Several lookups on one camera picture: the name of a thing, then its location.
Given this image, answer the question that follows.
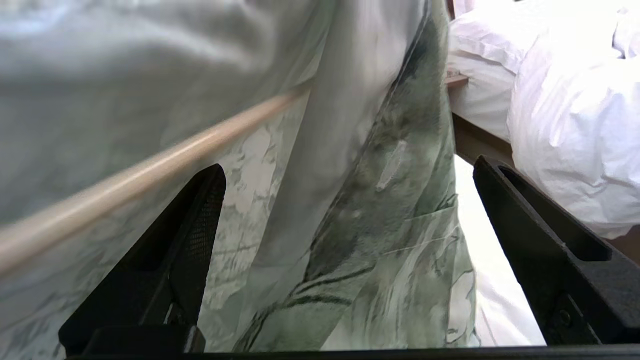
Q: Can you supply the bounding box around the bed with white sheet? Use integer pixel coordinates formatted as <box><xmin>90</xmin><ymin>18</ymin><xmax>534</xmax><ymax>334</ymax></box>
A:
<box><xmin>452</xmin><ymin>155</ymin><xmax>546</xmax><ymax>347</ymax></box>

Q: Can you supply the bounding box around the white crumpled duvet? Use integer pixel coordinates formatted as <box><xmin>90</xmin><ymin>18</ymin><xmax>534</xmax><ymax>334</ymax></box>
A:
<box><xmin>447</xmin><ymin>0</ymin><xmax>640</xmax><ymax>240</ymax></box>

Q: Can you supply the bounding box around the wooden nightstand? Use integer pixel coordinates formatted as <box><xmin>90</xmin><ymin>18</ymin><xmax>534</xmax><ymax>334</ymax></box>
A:
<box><xmin>445</xmin><ymin>69</ymin><xmax>471</xmax><ymax>91</ymax></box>

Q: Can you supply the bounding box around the green floral button shirt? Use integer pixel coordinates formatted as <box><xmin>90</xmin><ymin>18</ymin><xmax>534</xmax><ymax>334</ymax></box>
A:
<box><xmin>0</xmin><ymin>0</ymin><xmax>478</xmax><ymax>351</ymax></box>

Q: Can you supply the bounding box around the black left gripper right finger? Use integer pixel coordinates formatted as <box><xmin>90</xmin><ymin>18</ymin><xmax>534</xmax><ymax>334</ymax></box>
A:
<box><xmin>472</xmin><ymin>155</ymin><xmax>640</xmax><ymax>346</ymax></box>

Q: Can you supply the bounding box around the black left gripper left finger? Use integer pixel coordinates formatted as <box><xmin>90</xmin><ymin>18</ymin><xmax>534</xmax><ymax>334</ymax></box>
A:
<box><xmin>59</xmin><ymin>163</ymin><xmax>227</xmax><ymax>356</ymax></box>

